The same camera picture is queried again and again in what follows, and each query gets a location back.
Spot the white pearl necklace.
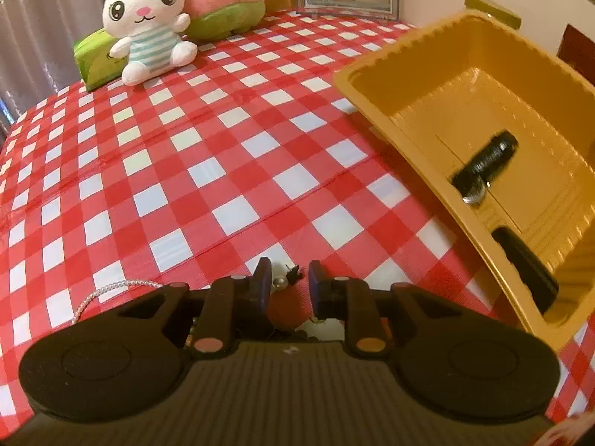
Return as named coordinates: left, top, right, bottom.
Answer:
left=71, top=279, right=164, bottom=327

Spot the white bunny plush toy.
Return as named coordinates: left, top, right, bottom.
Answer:
left=99, top=0, right=199, bottom=87

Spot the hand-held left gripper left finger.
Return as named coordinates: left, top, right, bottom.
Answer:
left=116, top=257, right=273, bottom=361

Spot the red decorated gift box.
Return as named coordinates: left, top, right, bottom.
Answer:
left=558, top=23, right=595, bottom=87

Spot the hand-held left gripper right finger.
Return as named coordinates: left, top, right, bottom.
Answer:
left=308, top=260, right=466, bottom=359

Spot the red white checked tablecloth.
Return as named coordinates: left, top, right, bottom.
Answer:
left=0, top=7, right=595, bottom=434

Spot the green tissue pack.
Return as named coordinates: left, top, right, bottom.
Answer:
left=73, top=28, right=134, bottom=93

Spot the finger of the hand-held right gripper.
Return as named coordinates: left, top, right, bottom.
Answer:
left=492, top=226, right=560, bottom=315

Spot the yellow plastic tray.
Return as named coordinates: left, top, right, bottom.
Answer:
left=332, top=9, right=595, bottom=352

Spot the grey sheer curtain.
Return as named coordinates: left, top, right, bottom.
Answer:
left=0, top=0, right=113, bottom=122

